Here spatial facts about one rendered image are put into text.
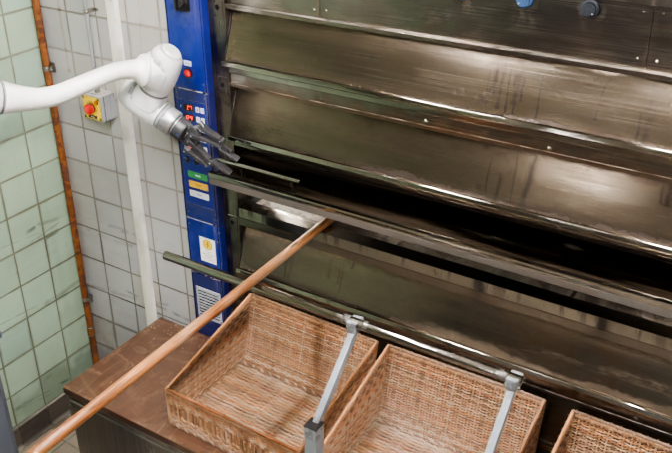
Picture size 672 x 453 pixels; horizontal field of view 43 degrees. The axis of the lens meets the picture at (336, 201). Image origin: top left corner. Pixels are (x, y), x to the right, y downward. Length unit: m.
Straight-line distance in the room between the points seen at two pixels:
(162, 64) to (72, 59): 0.73
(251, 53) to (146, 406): 1.28
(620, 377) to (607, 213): 0.52
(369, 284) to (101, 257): 1.33
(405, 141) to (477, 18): 0.45
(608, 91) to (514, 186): 0.38
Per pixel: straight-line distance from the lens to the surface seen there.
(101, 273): 3.79
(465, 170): 2.50
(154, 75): 2.74
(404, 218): 2.57
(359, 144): 2.65
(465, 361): 2.33
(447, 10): 2.40
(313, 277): 2.98
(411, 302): 2.81
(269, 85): 2.78
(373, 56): 2.54
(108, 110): 3.27
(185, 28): 2.89
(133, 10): 3.08
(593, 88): 2.30
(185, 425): 3.01
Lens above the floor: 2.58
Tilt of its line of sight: 27 degrees down
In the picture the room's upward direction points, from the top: straight up
